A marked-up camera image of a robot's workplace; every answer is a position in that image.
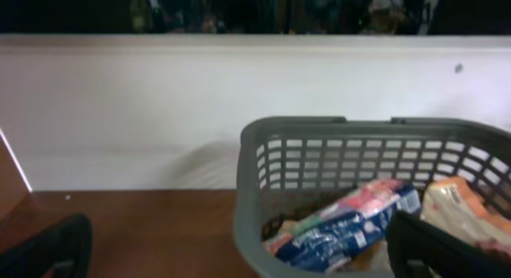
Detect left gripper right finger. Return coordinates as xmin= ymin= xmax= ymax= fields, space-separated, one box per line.
xmin=386 ymin=212 xmax=510 ymax=278

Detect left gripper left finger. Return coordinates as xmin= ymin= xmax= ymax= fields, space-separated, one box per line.
xmin=1 ymin=213 xmax=93 ymax=278

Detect orange snack bag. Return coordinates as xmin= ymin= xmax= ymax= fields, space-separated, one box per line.
xmin=421 ymin=177 xmax=510 ymax=264

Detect tissue multipack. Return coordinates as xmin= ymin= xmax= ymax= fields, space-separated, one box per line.
xmin=263 ymin=179 xmax=421 ymax=273

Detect grey plastic basket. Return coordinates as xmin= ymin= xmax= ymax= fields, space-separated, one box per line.
xmin=233 ymin=117 xmax=510 ymax=277

